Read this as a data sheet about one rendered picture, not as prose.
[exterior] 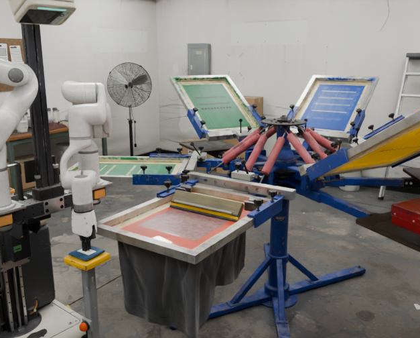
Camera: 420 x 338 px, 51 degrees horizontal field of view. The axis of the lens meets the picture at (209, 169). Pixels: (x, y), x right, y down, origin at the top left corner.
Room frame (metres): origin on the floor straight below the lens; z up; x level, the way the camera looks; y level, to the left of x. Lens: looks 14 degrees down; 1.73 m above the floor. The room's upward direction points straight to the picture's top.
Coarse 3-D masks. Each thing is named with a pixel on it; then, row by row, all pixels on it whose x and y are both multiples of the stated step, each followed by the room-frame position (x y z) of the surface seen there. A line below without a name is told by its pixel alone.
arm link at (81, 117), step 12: (96, 84) 1.80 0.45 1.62; (96, 96) 1.78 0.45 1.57; (72, 108) 1.70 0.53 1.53; (84, 108) 1.70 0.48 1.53; (96, 108) 1.71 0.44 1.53; (72, 120) 1.69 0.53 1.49; (84, 120) 1.69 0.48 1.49; (96, 120) 1.70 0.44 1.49; (72, 132) 1.68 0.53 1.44; (84, 132) 1.69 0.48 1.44
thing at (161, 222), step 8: (168, 208) 2.19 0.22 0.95; (152, 216) 2.07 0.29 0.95; (160, 216) 2.07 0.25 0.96; (168, 216) 2.07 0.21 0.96; (176, 216) 2.07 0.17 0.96; (184, 216) 2.07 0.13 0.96; (192, 216) 2.07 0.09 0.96; (136, 224) 1.96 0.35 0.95; (144, 224) 1.96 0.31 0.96; (152, 224) 1.96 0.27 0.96; (160, 224) 1.96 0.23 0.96; (168, 224) 1.96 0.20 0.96; (176, 224) 1.96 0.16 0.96; (136, 232) 1.87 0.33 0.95; (144, 232) 1.87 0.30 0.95; (152, 232) 1.87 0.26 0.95; (160, 232) 1.87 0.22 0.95
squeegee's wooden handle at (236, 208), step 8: (176, 192) 2.24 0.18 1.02; (184, 192) 2.22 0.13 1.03; (184, 200) 2.19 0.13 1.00; (192, 200) 2.17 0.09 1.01; (200, 200) 2.15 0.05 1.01; (208, 200) 2.13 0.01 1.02; (216, 200) 2.11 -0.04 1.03; (224, 200) 2.09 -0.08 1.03; (216, 208) 2.07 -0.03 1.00; (224, 208) 2.05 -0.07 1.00; (232, 208) 2.04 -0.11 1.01; (240, 208) 2.02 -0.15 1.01
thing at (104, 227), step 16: (208, 192) 2.41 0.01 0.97; (224, 192) 2.35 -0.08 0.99; (144, 208) 2.12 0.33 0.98; (96, 224) 1.87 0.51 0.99; (112, 224) 1.93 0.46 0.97; (240, 224) 1.87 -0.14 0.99; (128, 240) 1.74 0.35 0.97; (144, 240) 1.69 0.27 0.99; (208, 240) 1.69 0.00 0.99; (224, 240) 1.73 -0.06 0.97; (176, 256) 1.60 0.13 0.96; (192, 256) 1.56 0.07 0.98
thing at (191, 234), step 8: (200, 216) 2.07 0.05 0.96; (208, 216) 2.07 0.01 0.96; (240, 216) 2.07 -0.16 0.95; (184, 224) 1.96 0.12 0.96; (192, 224) 1.96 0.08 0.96; (200, 224) 1.96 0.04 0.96; (208, 224) 1.96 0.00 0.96; (216, 224) 1.96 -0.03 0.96; (224, 224) 1.96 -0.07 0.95; (168, 232) 1.86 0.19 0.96; (176, 232) 1.86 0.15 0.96; (184, 232) 1.86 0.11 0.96; (192, 232) 1.86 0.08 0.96; (200, 232) 1.86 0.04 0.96; (208, 232) 1.86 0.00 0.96; (216, 232) 1.87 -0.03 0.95; (176, 240) 1.78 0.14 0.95; (184, 240) 1.78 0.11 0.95; (192, 240) 1.78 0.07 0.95; (200, 240) 1.78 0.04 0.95; (192, 248) 1.69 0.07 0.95
